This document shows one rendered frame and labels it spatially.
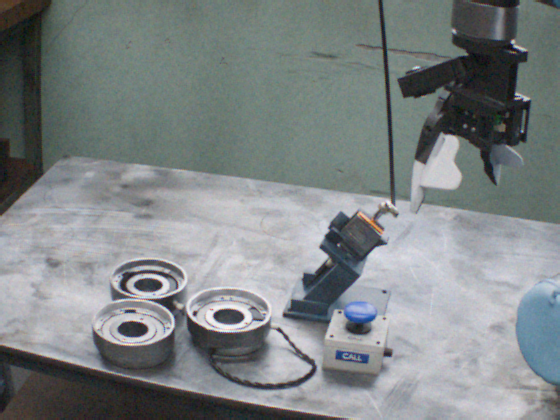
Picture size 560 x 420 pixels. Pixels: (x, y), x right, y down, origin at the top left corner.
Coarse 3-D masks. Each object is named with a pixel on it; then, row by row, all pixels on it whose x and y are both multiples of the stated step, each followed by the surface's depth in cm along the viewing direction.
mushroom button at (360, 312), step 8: (352, 304) 112; (360, 304) 112; (368, 304) 112; (344, 312) 112; (352, 312) 111; (360, 312) 111; (368, 312) 111; (376, 312) 112; (352, 320) 111; (360, 320) 110; (368, 320) 110
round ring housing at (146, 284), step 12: (120, 264) 124; (132, 264) 125; (144, 264) 126; (156, 264) 126; (168, 264) 126; (144, 276) 124; (156, 276) 124; (180, 276) 125; (132, 288) 121; (144, 288) 124; (156, 288) 124; (180, 288) 120; (156, 300) 117; (168, 300) 118; (180, 300) 120
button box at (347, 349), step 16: (336, 320) 114; (384, 320) 115; (336, 336) 111; (352, 336) 111; (368, 336) 111; (384, 336) 111; (336, 352) 111; (352, 352) 111; (368, 352) 110; (384, 352) 113; (336, 368) 112; (352, 368) 112; (368, 368) 111
